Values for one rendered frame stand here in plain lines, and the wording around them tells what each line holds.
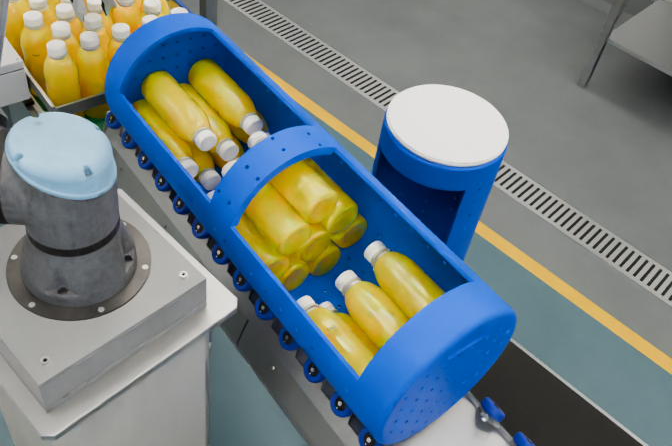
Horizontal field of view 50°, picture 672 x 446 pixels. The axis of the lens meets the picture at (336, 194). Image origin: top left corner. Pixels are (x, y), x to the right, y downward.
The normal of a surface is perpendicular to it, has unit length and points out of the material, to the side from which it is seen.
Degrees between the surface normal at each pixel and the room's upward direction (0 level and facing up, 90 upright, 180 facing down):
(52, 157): 9
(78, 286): 72
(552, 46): 0
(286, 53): 0
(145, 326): 90
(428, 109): 0
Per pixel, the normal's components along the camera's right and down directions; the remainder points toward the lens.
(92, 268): 0.58, 0.40
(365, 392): -0.73, 0.18
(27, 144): 0.27, -0.69
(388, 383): -0.62, -0.04
